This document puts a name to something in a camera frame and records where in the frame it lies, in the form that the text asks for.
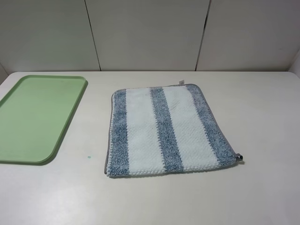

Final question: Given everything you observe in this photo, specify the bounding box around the blue white striped towel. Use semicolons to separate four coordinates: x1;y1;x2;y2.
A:
104;83;243;178

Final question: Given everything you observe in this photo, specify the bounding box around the green plastic tray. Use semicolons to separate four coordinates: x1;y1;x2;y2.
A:
0;75;88;165

